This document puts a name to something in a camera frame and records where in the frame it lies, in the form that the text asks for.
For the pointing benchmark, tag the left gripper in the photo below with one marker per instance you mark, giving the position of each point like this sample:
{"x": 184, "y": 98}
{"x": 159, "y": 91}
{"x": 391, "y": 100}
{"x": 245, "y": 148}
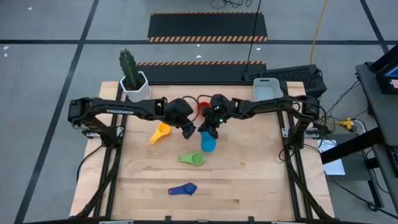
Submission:
{"x": 177, "y": 112}

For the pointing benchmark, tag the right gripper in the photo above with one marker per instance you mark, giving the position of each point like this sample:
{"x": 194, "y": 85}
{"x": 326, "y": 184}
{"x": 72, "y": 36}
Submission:
{"x": 217, "y": 113}

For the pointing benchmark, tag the red measuring cup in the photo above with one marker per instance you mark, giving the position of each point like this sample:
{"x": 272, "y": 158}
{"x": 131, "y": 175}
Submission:
{"x": 202, "y": 107}

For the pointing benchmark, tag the light blue measuring cup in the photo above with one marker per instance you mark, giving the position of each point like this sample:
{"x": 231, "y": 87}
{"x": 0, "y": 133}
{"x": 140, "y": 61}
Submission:
{"x": 208, "y": 144}

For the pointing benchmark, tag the yellow measuring cup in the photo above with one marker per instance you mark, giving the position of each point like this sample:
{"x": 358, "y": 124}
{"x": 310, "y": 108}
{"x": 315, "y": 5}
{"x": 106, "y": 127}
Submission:
{"x": 163, "y": 129}

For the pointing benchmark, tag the green measuring cup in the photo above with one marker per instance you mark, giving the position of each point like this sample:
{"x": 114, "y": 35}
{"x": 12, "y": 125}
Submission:
{"x": 196, "y": 158}

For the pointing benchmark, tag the navy measuring cup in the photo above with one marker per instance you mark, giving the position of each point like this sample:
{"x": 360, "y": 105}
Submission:
{"x": 188, "y": 188}

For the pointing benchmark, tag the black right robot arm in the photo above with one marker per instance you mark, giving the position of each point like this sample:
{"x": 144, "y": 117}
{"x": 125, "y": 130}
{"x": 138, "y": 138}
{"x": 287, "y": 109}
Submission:
{"x": 273, "y": 104}

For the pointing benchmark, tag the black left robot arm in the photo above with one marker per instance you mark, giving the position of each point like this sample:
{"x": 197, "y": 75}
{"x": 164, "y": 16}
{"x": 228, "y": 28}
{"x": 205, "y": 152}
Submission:
{"x": 124, "y": 109}

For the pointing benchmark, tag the white plastic basket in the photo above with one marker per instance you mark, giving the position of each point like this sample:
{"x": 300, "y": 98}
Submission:
{"x": 267, "y": 90}

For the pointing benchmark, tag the black hazard-striped floor mat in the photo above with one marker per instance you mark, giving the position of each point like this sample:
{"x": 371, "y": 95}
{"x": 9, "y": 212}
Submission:
{"x": 205, "y": 26}
{"x": 199, "y": 73}

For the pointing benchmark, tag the white plant pot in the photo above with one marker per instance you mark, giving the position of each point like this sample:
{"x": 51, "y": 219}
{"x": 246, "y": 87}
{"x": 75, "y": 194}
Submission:
{"x": 141, "y": 93}

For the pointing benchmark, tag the white paper sheet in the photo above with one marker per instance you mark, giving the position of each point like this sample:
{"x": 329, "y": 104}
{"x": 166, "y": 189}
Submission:
{"x": 334, "y": 168}

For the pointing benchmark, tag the yellow power plug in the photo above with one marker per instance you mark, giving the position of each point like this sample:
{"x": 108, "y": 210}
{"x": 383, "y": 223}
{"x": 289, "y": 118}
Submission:
{"x": 347, "y": 123}

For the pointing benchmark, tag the grey side desk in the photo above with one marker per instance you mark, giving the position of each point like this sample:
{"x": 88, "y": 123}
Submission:
{"x": 382, "y": 118}

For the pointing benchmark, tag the black laptop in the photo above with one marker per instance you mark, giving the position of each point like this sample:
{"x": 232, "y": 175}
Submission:
{"x": 384, "y": 85}

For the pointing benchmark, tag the silver mounting bracket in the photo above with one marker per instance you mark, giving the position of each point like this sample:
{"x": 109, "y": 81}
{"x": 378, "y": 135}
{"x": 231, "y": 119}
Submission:
{"x": 284, "y": 132}
{"x": 120, "y": 132}

